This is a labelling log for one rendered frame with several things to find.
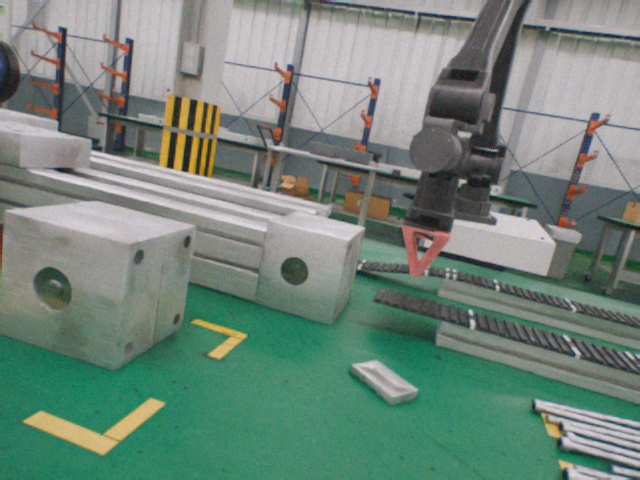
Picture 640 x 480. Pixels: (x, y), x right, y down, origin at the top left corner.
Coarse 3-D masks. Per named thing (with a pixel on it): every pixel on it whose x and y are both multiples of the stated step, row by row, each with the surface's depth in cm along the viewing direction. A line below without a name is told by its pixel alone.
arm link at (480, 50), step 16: (496, 0) 72; (512, 0) 72; (480, 16) 70; (496, 16) 69; (512, 16) 74; (480, 32) 67; (496, 32) 67; (464, 48) 66; (480, 48) 64; (496, 48) 67; (448, 64) 64; (464, 64) 63; (480, 64) 62; (448, 80) 61; (464, 80) 61; (480, 80) 60; (432, 96) 61; (448, 96) 60; (464, 96) 59; (480, 96) 59; (432, 112) 62; (448, 112) 61; (464, 112) 60
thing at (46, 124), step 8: (0, 112) 79; (8, 112) 83; (16, 112) 87; (8, 120) 77; (16, 120) 78; (24, 120) 80; (32, 120) 81; (40, 120) 83; (48, 120) 85; (40, 128) 83; (48, 128) 85; (56, 128) 87
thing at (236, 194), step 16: (96, 160) 74; (112, 160) 81; (128, 160) 81; (128, 176) 73; (144, 176) 72; (160, 176) 71; (176, 176) 78; (192, 176) 78; (192, 192) 70; (208, 192) 69; (224, 192) 68; (240, 192) 70; (256, 192) 75; (256, 208) 69; (272, 208) 67; (288, 208) 66; (304, 208) 66; (320, 208) 72
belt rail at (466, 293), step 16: (448, 288) 65; (464, 288) 64; (480, 288) 64; (480, 304) 64; (496, 304) 63; (512, 304) 64; (528, 304) 62; (544, 304) 62; (544, 320) 62; (560, 320) 62; (576, 320) 62; (592, 320) 61; (592, 336) 61; (608, 336) 60; (624, 336) 60
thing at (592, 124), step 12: (504, 108) 706; (576, 120) 682; (588, 120) 683; (588, 132) 675; (588, 144) 678; (588, 156) 646; (576, 168) 688; (528, 180) 714; (576, 180) 690; (576, 192) 659; (564, 204) 701; (564, 216) 702
